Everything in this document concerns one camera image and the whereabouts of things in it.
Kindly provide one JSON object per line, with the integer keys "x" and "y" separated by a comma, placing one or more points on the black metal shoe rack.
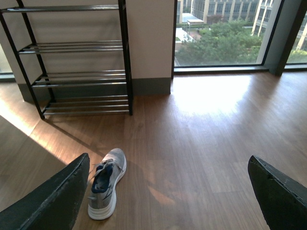
{"x": 73, "y": 55}

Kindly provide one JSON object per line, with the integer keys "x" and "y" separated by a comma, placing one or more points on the dark window frame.
{"x": 241, "y": 35}

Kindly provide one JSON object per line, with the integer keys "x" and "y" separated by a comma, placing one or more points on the grey knit sneaker white sole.
{"x": 103, "y": 198}

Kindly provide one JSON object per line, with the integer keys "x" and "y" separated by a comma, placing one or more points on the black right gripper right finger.
{"x": 283, "y": 201}

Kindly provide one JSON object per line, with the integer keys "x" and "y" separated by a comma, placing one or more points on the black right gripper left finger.
{"x": 54, "y": 205}

